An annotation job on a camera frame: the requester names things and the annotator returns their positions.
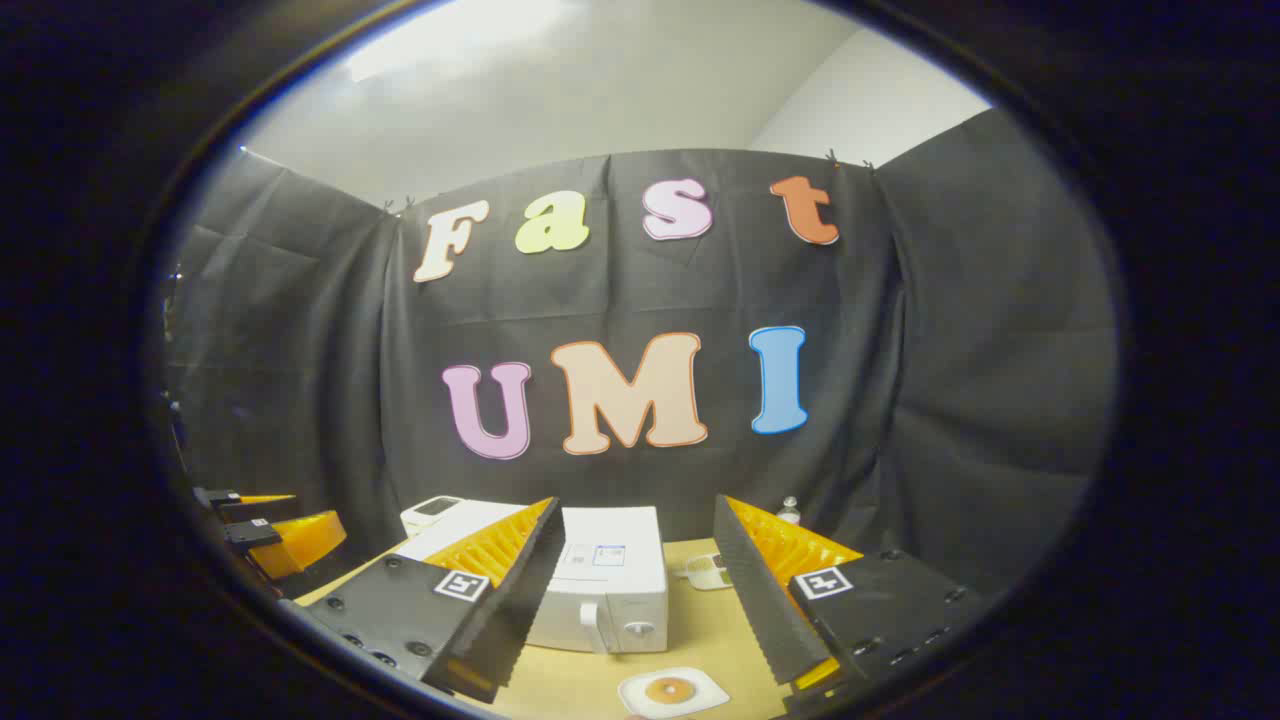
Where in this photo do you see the white toaster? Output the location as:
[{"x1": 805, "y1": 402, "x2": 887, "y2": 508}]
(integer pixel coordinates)
[{"x1": 400, "y1": 495, "x2": 467, "y2": 538}]

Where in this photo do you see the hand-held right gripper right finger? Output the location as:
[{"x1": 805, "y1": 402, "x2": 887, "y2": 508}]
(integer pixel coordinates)
[{"x1": 712, "y1": 493, "x2": 988, "y2": 715}]

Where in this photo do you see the white microwave oven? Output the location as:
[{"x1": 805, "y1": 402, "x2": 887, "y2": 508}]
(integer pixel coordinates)
[{"x1": 395, "y1": 498, "x2": 670, "y2": 656}]

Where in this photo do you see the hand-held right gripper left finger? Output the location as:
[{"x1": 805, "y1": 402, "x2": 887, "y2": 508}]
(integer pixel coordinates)
[{"x1": 280, "y1": 497, "x2": 568, "y2": 706}]

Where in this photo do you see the white square plate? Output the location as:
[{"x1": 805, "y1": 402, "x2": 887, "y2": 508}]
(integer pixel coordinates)
[{"x1": 617, "y1": 667, "x2": 731, "y2": 720}]

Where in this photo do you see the white divided dish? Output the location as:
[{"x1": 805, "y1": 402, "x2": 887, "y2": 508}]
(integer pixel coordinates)
[{"x1": 685, "y1": 553, "x2": 736, "y2": 591}]

